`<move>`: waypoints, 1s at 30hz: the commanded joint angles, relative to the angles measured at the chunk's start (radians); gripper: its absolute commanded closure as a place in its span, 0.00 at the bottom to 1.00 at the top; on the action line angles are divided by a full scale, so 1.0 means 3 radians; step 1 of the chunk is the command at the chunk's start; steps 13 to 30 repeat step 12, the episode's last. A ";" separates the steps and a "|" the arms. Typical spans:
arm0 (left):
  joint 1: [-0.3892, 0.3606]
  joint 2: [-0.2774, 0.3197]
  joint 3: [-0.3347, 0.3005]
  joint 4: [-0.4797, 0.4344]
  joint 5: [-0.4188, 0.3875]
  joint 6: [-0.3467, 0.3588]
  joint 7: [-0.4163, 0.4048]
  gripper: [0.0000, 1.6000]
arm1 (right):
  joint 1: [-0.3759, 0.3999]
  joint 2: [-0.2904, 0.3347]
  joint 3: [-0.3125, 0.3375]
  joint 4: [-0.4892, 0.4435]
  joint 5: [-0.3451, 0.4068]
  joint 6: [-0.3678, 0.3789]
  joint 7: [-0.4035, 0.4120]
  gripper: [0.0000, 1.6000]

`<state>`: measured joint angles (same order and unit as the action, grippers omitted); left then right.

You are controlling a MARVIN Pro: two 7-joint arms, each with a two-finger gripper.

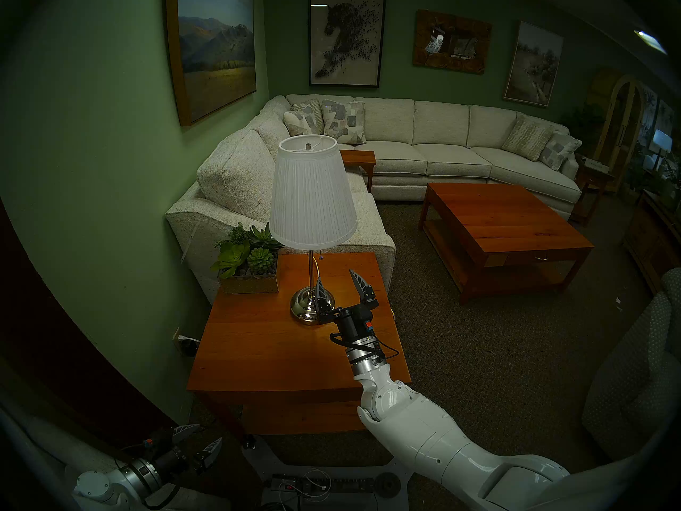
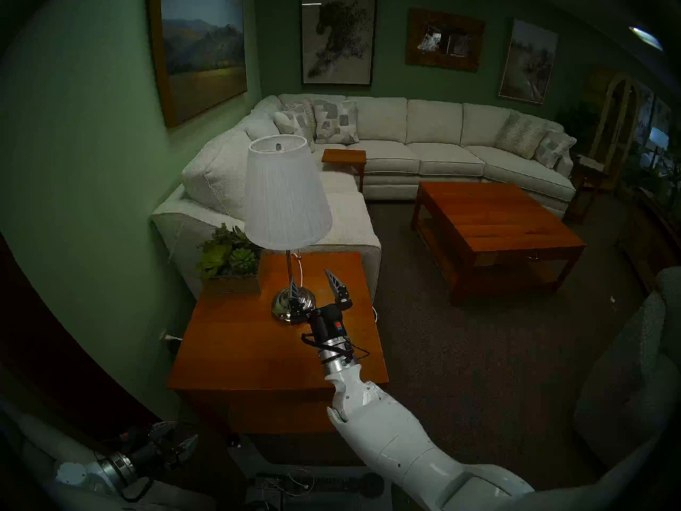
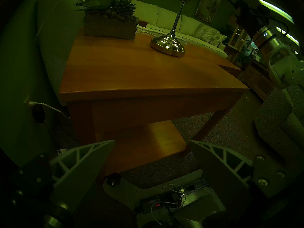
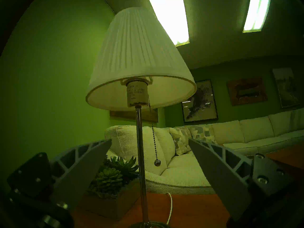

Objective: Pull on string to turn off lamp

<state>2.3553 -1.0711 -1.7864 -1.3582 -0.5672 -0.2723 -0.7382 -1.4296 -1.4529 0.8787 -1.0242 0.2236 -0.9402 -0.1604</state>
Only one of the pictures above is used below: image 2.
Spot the ceiling light fixture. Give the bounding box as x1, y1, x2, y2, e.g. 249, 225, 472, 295
629, 26, 665, 53

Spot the dark green potted plant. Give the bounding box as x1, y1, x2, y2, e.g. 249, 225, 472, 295
556, 100, 599, 143

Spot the grey patchwork throw pillow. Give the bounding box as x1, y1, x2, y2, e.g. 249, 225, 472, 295
313, 98, 360, 145
533, 128, 577, 169
273, 104, 314, 151

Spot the succulent plants wooden planter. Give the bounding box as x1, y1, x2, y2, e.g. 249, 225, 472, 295
193, 222, 265, 295

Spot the small wooden sofa table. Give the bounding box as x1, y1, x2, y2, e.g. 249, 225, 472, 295
321, 149, 368, 193

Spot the arched wooden display cabinet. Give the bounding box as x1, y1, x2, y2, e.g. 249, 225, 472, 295
583, 65, 642, 191

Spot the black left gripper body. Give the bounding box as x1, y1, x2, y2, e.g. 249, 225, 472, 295
120, 432, 179, 476

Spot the beige striped throw pillow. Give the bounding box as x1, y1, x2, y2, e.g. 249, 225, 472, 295
282, 98, 318, 138
495, 112, 549, 160

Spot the framed mountain landscape painting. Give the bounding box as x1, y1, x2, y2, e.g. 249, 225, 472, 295
149, 0, 248, 128

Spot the black framed horse artwork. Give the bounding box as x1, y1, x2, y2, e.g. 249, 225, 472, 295
299, 0, 378, 86

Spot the wooden end table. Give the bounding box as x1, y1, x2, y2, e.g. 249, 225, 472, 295
167, 252, 389, 436

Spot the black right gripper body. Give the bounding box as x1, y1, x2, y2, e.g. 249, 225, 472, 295
287, 299, 353, 349

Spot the dark wooden side table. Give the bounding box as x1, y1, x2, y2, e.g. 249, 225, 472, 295
564, 153, 611, 226

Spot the grey textured armchair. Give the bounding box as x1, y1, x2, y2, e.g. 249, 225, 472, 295
572, 266, 681, 468

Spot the background lamp white shade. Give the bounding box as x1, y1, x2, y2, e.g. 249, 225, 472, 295
641, 127, 670, 170

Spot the wooden dresser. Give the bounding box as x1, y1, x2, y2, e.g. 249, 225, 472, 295
618, 188, 681, 292

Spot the table lamp white shade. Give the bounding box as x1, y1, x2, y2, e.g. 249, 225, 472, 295
244, 135, 333, 324

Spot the framed tree painting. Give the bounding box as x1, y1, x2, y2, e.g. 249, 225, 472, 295
497, 18, 559, 105

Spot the black power strip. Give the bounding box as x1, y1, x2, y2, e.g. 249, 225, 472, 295
254, 474, 386, 500

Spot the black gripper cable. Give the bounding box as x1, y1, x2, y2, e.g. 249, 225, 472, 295
301, 332, 371, 365

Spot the large wooden coffee table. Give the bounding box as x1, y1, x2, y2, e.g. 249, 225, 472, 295
410, 181, 587, 306

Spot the cream sectional sofa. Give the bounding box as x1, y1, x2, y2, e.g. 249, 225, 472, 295
151, 93, 578, 303

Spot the rustic wood framed mirror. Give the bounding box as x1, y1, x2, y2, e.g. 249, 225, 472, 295
405, 7, 486, 73

